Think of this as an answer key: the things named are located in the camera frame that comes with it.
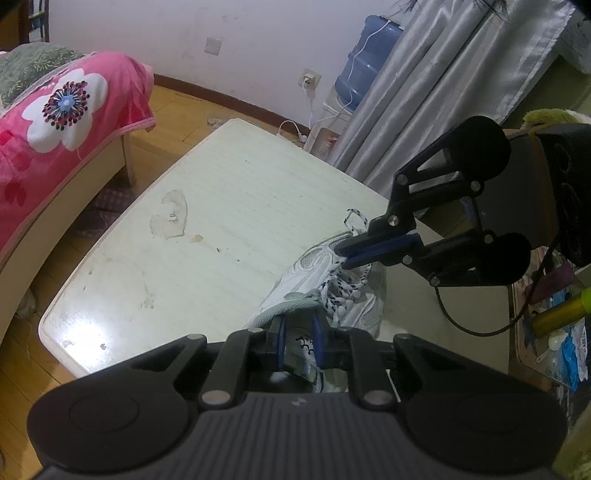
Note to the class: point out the cluttered side table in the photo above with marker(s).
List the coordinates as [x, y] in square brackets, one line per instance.
[550, 345]

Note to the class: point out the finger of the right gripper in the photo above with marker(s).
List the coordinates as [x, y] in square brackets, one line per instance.
[366, 245]
[407, 256]

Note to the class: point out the blue water bottle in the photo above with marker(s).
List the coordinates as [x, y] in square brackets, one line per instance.
[366, 60]

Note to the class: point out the white black speckled shoelace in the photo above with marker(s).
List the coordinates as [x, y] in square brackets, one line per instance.
[345, 294]

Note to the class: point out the black tracker box green light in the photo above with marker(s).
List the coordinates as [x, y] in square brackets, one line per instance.
[546, 189]

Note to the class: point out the white water dispenser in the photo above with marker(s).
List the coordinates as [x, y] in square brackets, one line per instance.
[328, 126]

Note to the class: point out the white wall socket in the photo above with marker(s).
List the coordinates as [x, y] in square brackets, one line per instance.
[309, 79]

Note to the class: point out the white mint sneaker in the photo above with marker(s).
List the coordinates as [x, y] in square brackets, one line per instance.
[297, 290]

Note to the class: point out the dark red slippers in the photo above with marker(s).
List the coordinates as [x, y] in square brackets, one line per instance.
[103, 211]

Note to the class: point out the white wall switch plate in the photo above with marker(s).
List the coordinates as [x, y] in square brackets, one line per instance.
[212, 46]

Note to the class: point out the grey curtain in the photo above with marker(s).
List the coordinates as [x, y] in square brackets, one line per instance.
[455, 59]

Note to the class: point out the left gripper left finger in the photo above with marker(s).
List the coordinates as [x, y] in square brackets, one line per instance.
[240, 360]

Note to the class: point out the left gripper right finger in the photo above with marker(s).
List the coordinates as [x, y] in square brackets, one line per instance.
[356, 352]

